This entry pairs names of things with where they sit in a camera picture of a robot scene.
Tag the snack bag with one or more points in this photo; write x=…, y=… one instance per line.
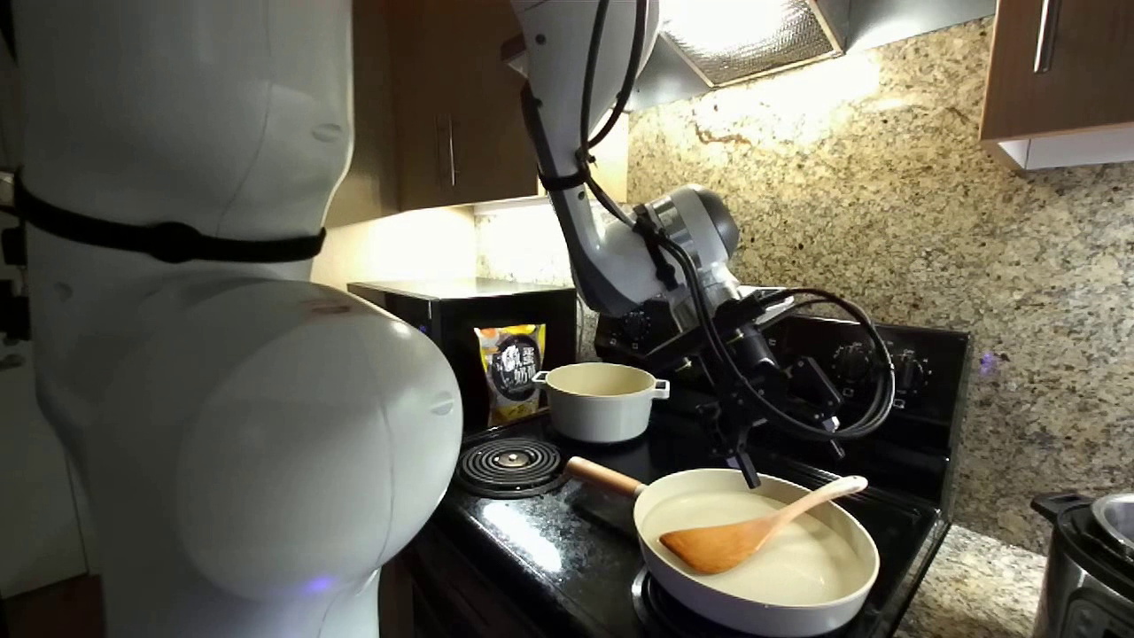
x=510, y=361

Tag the cream pot with handles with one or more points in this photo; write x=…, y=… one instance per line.
x=599, y=403

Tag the black microwave oven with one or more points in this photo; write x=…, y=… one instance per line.
x=450, y=314

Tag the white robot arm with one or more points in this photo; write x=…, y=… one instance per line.
x=253, y=444

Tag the range hood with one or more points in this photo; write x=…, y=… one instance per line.
x=717, y=44

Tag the left upper wooden cabinet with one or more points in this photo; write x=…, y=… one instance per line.
x=436, y=108

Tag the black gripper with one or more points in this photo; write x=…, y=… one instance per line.
x=729, y=351

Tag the right upper wooden cabinet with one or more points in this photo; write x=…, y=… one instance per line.
x=1060, y=83

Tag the wooden spatula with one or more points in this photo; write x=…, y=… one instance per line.
x=724, y=548

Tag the wooden cabinet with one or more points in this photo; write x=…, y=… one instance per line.
x=1060, y=83
x=436, y=108

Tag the black electric stove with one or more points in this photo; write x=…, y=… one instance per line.
x=530, y=552

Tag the cream frying pan wooden handle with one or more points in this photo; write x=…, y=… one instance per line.
x=810, y=579

